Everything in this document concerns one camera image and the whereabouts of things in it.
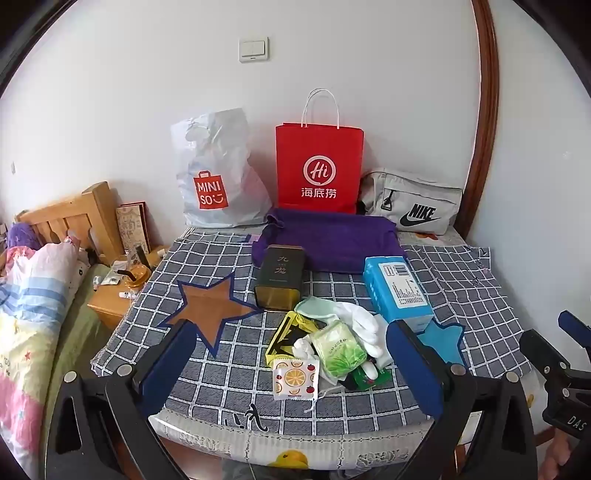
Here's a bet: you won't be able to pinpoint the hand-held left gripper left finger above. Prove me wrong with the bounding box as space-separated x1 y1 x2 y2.
44 318 201 480

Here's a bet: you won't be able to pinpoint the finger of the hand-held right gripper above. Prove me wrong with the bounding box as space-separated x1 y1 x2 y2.
519 329 573 393
557 310 591 356

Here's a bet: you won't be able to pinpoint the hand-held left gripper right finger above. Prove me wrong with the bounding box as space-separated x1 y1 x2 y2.
385 319 541 480

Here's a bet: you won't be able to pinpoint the dark green snack packet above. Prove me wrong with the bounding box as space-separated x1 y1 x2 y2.
346 364 393 391

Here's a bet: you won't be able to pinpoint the white gloves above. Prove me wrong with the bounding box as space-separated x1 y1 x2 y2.
332 302 391 358

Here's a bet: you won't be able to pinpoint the light green tissue packet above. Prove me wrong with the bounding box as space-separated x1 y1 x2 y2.
309 322 368 381

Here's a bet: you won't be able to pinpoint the light green cloth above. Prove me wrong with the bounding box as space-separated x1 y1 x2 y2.
294 296 342 330

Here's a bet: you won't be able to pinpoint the orange print wipe packet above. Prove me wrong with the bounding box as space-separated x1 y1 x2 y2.
272 357 320 398

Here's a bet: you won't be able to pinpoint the yellow pouch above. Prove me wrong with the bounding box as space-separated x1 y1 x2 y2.
265 311 324 367

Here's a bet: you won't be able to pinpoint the purple towel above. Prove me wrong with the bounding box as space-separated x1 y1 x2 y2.
252 208 408 274

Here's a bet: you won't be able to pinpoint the person's right hand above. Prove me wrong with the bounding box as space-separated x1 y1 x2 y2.
542 431 573 480

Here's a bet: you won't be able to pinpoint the grey checked blanket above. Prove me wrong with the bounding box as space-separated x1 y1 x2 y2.
91 228 539 423

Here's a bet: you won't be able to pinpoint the wooden bedside table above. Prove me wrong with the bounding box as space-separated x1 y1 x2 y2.
88 244 171 330

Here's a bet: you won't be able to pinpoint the blue tissue pack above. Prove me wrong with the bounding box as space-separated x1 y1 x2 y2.
363 255 435 333

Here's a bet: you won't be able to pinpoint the amber glass dish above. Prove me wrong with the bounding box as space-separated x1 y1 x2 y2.
121 263 151 291

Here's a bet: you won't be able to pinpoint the green bed sheet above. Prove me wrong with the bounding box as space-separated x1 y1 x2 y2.
46 263 134 384

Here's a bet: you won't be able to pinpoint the patterned book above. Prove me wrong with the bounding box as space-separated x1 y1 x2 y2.
115 202 151 254

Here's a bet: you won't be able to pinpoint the dark green tin box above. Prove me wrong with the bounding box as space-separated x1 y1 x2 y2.
254 244 306 311

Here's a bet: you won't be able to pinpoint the colourful striped quilt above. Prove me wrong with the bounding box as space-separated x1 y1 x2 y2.
0 235 88 462

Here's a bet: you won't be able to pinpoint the grey waist bag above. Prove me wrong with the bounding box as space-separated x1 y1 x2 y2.
358 167 464 234

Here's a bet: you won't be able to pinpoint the wooden headboard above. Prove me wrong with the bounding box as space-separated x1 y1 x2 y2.
16 181 125 266

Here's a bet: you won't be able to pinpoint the purple plush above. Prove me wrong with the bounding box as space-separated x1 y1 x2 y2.
7 223 38 250

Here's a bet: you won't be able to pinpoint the white plastic shopping bag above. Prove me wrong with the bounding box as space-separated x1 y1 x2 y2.
171 108 273 228

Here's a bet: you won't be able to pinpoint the red paper bag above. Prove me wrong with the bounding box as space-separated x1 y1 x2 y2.
276 89 365 215

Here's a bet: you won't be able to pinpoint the wooden door frame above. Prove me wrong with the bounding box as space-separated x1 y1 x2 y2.
455 0 502 236

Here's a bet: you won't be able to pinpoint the white wall light switch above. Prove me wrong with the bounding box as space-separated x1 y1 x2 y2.
239 39 269 63

